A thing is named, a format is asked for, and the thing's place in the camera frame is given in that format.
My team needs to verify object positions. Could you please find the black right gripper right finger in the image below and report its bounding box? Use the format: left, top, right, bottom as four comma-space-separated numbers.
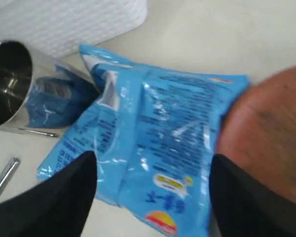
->
209, 154, 296, 237

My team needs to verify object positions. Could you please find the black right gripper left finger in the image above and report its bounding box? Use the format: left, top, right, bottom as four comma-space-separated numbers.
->
0, 151, 97, 237

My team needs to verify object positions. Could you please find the silver metal knife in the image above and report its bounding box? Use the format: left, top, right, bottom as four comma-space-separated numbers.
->
0, 158, 21, 196

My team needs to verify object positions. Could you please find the brown plate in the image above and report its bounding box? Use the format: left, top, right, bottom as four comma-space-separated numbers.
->
216, 66, 296, 203

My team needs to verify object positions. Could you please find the blue snack packet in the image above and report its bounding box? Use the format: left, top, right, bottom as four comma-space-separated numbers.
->
37, 44, 250, 237

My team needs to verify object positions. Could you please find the shiny steel cup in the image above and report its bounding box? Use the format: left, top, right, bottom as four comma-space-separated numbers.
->
0, 40, 100, 130

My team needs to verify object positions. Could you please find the white perforated plastic basket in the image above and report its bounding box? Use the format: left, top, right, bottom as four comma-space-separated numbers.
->
0, 0, 148, 57

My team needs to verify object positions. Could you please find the silver metal spoon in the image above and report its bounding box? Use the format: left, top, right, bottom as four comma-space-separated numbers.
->
17, 128, 59, 138

